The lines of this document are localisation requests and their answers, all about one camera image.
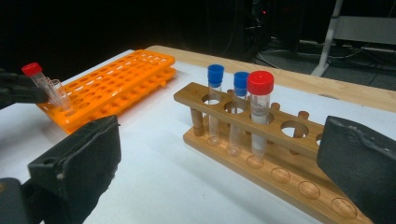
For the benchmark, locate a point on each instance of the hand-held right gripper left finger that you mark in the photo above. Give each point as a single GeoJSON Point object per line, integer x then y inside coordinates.
{"type": "Point", "coordinates": [81, 169]}

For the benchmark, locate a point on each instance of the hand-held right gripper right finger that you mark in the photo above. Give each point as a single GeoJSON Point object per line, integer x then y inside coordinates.
{"type": "Point", "coordinates": [361, 165]}

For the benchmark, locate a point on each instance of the red-capped plastic tube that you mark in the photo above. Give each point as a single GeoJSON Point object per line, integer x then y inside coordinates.
{"type": "Point", "coordinates": [260, 82]}
{"type": "Point", "coordinates": [31, 69]}

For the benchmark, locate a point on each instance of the orange plastic tube rack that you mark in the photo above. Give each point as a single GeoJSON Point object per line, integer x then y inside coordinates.
{"type": "Point", "coordinates": [137, 95]}

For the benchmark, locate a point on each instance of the wooden test tube rack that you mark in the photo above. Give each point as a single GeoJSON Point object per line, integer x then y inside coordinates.
{"type": "Point", "coordinates": [190, 95]}

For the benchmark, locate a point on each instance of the blue-capped glass test tube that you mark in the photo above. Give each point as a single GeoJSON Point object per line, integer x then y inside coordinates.
{"type": "Point", "coordinates": [241, 81]}
{"type": "Point", "coordinates": [215, 74]}

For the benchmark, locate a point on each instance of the white metal stand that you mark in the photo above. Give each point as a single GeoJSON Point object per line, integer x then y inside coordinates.
{"type": "Point", "coordinates": [367, 31]}

